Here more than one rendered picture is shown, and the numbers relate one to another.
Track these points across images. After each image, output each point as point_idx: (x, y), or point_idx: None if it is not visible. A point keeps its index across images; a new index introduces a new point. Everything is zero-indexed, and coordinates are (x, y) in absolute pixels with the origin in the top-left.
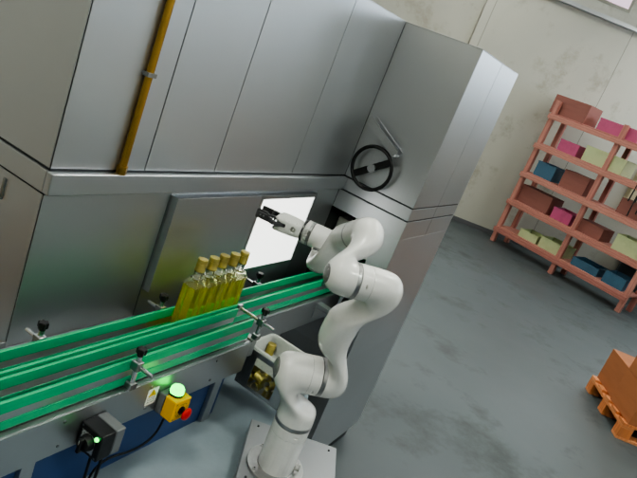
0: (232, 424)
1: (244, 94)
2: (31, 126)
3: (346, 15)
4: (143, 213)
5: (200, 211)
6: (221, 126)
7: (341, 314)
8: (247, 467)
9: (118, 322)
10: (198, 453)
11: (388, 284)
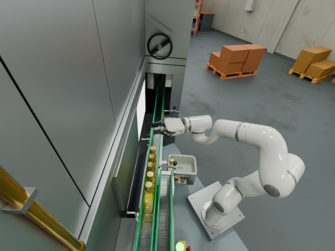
0: (178, 200)
1: (107, 69)
2: None
3: None
4: (103, 208)
5: (124, 158)
6: (108, 108)
7: None
8: (208, 226)
9: None
10: (184, 232)
11: (303, 170)
